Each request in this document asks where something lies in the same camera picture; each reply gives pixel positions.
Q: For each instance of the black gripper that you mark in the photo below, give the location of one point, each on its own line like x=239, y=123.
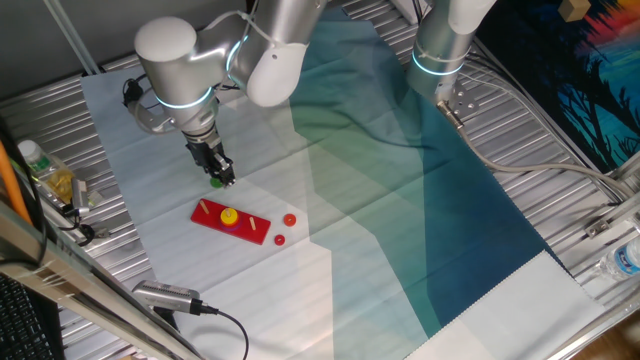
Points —
x=206, y=154

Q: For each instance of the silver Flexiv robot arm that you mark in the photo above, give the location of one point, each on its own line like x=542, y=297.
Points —
x=170, y=60

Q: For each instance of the red Hanoi board with pegs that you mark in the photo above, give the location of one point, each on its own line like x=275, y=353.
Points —
x=207, y=218

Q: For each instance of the plain wooden block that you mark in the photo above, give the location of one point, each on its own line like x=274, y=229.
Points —
x=574, y=9

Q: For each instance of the blue green white tablecloth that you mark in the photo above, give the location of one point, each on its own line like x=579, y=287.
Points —
x=375, y=210

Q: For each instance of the yellow oil bottle white cap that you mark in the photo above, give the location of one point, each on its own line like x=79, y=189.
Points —
x=55, y=180

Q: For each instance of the thin grey metal bar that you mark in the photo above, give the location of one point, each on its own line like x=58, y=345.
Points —
x=70, y=35

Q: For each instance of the orange pole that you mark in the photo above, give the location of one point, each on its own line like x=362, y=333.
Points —
x=7, y=185

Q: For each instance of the black keyboard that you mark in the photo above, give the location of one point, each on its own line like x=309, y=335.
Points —
x=25, y=325

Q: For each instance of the colourful sunset poster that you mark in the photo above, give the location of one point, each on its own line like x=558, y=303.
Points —
x=575, y=75

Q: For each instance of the clear water bottle blue label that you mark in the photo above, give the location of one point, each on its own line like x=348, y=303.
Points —
x=622, y=262

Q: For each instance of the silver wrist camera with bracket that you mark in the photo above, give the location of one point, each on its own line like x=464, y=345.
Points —
x=145, y=120

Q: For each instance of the silver ribbed camera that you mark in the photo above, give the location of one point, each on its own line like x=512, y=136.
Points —
x=165, y=295

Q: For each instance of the grey camera on mount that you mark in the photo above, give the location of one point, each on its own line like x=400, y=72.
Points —
x=80, y=192

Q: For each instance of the aluminium frame beam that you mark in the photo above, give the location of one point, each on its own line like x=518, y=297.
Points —
x=50, y=270

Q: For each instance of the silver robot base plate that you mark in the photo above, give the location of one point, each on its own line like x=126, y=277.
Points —
x=462, y=100

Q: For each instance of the aluminium corner rail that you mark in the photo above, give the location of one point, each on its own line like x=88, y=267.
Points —
x=627, y=210

